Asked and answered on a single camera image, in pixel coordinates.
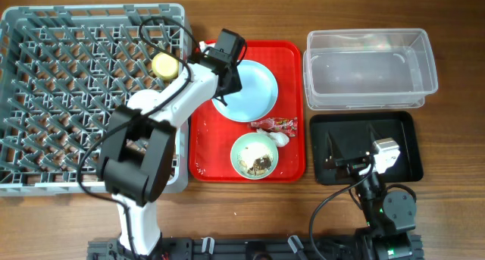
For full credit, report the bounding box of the yellow plastic cup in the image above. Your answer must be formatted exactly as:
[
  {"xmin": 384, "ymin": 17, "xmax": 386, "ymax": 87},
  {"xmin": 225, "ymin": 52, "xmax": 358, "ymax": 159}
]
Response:
[{"xmin": 151, "ymin": 52, "xmax": 179, "ymax": 81}]

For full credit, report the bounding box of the food leftovers rice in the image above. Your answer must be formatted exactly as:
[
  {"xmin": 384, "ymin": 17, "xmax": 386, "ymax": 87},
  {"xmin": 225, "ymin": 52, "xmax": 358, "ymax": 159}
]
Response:
[{"xmin": 237, "ymin": 143, "xmax": 273, "ymax": 178}]

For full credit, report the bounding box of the green bowl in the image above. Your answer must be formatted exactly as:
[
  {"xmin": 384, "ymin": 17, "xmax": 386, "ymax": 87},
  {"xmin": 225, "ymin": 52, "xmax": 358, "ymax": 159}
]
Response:
[{"xmin": 230, "ymin": 133, "xmax": 279, "ymax": 180}]

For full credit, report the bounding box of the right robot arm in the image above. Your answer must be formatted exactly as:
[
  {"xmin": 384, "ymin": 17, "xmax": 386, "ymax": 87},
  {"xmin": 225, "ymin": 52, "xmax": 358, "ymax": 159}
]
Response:
[{"xmin": 324, "ymin": 133, "xmax": 417, "ymax": 259}]

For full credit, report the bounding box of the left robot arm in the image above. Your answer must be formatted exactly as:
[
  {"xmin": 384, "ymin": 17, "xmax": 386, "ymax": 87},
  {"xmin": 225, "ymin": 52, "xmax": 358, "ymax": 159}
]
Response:
[{"xmin": 96, "ymin": 29, "xmax": 247, "ymax": 259}]

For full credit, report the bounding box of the grey dishwasher rack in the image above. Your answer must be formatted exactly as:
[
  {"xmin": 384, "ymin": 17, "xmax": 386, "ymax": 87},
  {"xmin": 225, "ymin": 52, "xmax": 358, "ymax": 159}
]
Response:
[{"xmin": 1, "ymin": 3, "xmax": 192, "ymax": 197}]

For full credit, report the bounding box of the black plastic tray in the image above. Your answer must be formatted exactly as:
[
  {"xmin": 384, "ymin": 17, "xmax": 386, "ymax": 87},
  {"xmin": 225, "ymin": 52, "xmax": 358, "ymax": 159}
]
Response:
[{"xmin": 310, "ymin": 111, "xmax": 424, "ymax": 186}]

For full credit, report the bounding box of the light blue plate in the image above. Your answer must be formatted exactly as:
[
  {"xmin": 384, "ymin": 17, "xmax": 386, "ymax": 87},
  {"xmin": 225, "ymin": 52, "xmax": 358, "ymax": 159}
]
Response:
[{"xmin": 212, "ymin": 60, "xmax": 278, "ymax": 122}]

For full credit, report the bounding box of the red snack wrapper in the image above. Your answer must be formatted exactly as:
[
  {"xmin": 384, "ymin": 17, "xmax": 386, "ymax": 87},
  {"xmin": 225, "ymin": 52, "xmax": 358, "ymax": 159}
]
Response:
[{"xmin": 249, "ymin": 117, "xmax": 298, "ymax": 137}]

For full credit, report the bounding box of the crumpled white tissue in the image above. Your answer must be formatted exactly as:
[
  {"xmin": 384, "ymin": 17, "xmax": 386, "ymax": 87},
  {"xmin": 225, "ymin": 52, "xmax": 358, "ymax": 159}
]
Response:
[{"xmin": 256, "ymin": 129, "xmax": 289, "ymax": 148}]

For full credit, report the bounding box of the red plastic tray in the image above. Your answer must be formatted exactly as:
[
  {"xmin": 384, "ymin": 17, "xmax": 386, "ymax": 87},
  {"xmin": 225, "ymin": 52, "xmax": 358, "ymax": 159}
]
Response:
[{"xmin": 189, "ymin": 40, "xmax": 306, "ymax": 183}]

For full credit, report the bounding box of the clear plastic bin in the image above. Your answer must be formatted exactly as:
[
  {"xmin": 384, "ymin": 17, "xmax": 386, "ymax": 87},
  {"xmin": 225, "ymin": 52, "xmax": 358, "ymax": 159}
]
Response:
[{"xmin": 302, "ymin": 28, "xmax": 439, "ymax": 111}]

